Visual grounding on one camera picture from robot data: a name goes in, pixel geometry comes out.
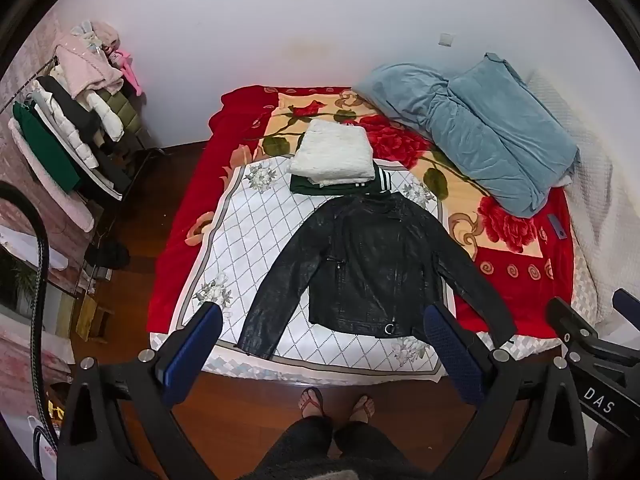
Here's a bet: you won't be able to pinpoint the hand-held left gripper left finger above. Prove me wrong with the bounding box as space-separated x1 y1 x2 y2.
56 302 223 480

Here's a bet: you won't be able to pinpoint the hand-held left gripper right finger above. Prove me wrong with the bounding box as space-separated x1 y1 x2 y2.
422 302 588 480

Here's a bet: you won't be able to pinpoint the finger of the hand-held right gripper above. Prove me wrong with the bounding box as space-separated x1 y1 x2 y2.
613 288 640 318
545 298 640 368

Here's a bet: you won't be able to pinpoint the black leather jacket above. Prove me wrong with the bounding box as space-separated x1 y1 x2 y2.
236 191 518 361

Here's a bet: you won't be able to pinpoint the black metal clothes rack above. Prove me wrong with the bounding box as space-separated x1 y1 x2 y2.
0 57 166 311

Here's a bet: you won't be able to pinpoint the pale checkered bed sheet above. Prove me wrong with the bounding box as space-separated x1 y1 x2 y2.
492 332 566 361

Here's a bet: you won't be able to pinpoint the red floral blanket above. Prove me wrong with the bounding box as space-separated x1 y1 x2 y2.
147 85 576 351

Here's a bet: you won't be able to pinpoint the white textured bedspread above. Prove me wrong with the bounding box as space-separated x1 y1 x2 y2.
520 70 626 341

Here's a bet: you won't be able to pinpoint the person's right foot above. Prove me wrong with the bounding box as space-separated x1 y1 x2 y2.
349 394 376 424

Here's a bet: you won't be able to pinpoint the person's foot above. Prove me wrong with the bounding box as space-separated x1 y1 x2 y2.
297 387 327 421
349 394 376 424

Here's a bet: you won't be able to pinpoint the small wooden stool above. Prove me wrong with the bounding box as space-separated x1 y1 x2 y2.
75 294 116 344

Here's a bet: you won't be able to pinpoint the person's right leg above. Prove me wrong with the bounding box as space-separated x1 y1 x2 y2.
333 419 431 480

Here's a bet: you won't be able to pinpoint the person's leg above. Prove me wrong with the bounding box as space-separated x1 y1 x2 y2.
333 419 431 480
250 414 335 480

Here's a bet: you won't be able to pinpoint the person's left foot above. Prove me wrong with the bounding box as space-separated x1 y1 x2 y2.
297 387 327 421

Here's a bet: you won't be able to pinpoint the dark shoes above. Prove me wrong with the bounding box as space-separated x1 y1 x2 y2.
84 240 132 271

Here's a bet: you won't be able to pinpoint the white floral quilted mat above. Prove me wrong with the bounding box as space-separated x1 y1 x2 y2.
150 157 451 386

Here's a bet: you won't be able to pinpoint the person's left leg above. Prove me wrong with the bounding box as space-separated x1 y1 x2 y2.
250 414 335 480

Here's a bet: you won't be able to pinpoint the pale pink fleece coat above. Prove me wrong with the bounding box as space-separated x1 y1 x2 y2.
7 120 96 233

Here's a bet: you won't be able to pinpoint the green folded garment white stripes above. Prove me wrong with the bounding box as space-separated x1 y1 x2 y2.
289 160 396 196

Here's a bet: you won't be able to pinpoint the blue-grey duvet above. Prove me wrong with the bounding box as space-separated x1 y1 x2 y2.
352 52 581 218

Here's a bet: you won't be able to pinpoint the white fluffy folded garment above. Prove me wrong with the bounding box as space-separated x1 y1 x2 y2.
290 119 376 187

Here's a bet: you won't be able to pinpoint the green hanging garment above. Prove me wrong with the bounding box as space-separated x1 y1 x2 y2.
12 101 84 194

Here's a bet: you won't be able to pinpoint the olive puffer jacket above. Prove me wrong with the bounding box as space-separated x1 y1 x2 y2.
87 87 149 137

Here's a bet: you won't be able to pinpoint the white puffer jacket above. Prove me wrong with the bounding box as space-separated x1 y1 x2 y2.
27 80 101 168

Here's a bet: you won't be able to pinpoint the black hanging garment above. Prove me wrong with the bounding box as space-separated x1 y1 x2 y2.
37 75 102 143

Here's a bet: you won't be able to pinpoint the pink hanger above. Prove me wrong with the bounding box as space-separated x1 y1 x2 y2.
112 47 144 97

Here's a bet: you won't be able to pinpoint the pink fluffy garment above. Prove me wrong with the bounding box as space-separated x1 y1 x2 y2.
54 20 126 100

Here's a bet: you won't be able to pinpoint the black cable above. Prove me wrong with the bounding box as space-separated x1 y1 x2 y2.
0 182 63 480

